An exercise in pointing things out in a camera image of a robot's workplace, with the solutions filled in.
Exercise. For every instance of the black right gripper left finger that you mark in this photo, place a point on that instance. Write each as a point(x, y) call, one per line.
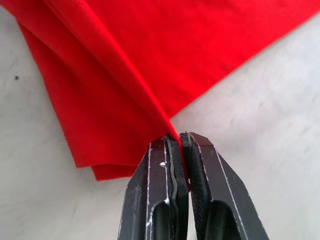
point(155, 180)

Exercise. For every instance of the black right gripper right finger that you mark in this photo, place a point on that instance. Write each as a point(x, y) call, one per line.
point(220, 185)

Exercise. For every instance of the red t-shirt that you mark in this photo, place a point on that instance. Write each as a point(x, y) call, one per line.
point(140, 65)

